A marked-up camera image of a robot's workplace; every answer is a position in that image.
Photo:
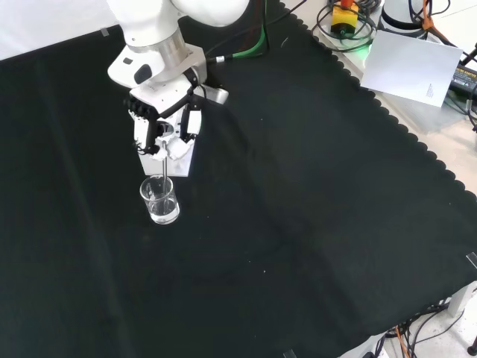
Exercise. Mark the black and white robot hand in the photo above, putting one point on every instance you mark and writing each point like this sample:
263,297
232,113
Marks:
160,95

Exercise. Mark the clear glass rod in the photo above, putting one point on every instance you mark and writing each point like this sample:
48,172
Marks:
164,171

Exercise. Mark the clear glass beaker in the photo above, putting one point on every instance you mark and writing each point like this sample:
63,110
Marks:
160,214

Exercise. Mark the small clear clip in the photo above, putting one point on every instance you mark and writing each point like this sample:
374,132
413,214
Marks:
288,354
472,260
105,32

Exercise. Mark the black bench cloth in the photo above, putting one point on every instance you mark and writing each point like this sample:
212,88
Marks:
298,186

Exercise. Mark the yellow stop button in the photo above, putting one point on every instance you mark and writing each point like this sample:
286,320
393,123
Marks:
344,18

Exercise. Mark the pale white board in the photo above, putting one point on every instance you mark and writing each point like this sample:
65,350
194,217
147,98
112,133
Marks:
406,67

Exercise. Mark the black power adapter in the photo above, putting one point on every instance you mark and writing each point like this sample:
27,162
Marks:
464,78

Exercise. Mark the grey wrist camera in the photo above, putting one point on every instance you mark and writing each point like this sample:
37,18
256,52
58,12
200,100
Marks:
218,96

